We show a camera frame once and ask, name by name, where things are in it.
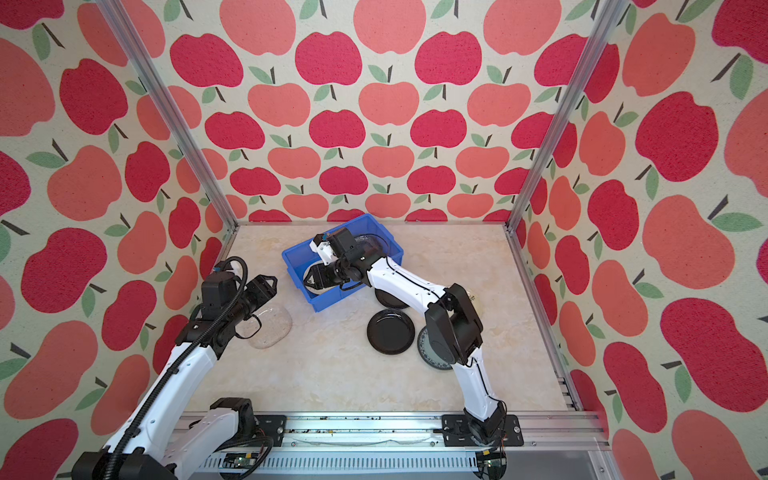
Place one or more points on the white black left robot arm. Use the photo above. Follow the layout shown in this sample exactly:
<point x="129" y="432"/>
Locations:
<point x="174" y="384"/>

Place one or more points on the blue plastic bin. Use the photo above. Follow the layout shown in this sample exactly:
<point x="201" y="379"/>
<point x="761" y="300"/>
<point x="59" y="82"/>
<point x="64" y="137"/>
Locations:
<point x="299" y="257"/>

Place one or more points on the cream yellow round plate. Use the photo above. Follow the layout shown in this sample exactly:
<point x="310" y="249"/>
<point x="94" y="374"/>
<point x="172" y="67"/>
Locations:
<point x="477" y="304"/>

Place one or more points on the aluminium right corner post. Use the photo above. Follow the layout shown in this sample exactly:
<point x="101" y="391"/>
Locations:
<point x="604" y="26"/>

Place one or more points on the clear glass plate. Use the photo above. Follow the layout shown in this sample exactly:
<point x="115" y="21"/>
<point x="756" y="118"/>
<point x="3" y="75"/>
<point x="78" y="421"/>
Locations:
<point x="271" y="325"/>
<point x="373" y="242"/>

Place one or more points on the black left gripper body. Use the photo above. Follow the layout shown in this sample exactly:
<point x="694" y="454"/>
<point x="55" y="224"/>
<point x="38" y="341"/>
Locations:
<point x="250" y="299"/>

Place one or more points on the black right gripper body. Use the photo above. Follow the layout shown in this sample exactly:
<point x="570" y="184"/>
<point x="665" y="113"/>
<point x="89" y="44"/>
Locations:
<point x="335" y="269"/>

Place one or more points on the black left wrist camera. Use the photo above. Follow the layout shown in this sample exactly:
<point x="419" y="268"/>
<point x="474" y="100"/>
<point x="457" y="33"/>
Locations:
<point x="217" y="291"/>

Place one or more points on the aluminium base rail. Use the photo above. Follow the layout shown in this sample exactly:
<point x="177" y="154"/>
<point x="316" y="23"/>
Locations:
<point x="403" y="445"/>

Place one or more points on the aluminium corner post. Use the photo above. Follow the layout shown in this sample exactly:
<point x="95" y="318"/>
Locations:
<point x="604" y="26"/>
<point x="130" y="41"/>

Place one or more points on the black round plate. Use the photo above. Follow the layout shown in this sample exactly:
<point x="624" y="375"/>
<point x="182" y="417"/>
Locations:
<point x="390" y="331"/>
<point x="388" y="300"/>

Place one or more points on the white floral round plate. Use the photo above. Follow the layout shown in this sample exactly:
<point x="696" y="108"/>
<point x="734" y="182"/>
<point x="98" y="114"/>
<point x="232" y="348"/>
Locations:
<point x="324" y="290"/>

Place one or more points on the black round plate front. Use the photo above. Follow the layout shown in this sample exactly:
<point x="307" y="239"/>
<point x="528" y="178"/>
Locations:
<point x="390" y="331"/>

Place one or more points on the blue patterned round plate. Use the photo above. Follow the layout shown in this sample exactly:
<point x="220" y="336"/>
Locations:
<point x="428" y="355"/>

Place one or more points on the aluminium left corner post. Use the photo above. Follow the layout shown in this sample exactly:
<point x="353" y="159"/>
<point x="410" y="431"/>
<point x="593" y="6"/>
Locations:
<point x="130" y="41"/>

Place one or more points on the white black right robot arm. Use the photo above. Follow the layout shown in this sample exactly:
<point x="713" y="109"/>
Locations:
<point x="453" y="326"/>

